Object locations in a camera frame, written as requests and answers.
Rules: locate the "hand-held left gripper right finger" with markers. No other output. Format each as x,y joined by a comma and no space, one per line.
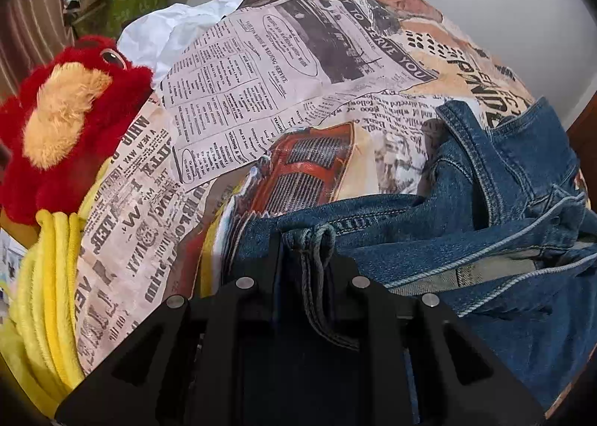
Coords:
345,277

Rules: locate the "yellow fleece blanket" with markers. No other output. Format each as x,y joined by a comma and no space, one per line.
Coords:
46,291

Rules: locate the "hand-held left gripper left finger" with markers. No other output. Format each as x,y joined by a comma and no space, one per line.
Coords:
261,295

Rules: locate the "striped red curtain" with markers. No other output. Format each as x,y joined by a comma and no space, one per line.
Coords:
28,25

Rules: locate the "blue denim jeans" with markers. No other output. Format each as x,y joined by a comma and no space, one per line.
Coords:
466,230

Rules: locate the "white cloth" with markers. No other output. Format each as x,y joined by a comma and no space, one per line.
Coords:
154,39

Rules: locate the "cartoon print sheet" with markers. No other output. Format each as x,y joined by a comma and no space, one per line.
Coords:
9,253

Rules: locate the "newspaper print blanket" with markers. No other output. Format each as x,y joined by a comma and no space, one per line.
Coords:
280,81

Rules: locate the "red plush toy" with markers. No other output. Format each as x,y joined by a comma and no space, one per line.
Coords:
56,183

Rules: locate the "green patterned cloth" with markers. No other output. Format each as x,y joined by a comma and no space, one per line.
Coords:
121,11

